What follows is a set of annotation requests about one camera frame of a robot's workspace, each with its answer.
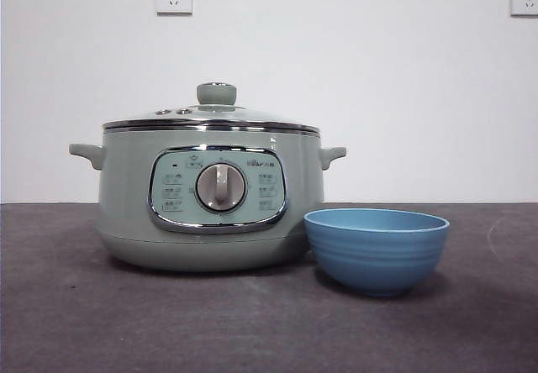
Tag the blue ribbed bowl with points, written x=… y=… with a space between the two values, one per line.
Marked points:
x=378 y=259

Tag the pale green electric steamer pot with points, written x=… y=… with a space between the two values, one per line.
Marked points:
x=126 y=205

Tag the glass lid with green knob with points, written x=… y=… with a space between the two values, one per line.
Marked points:
x=216 y=93

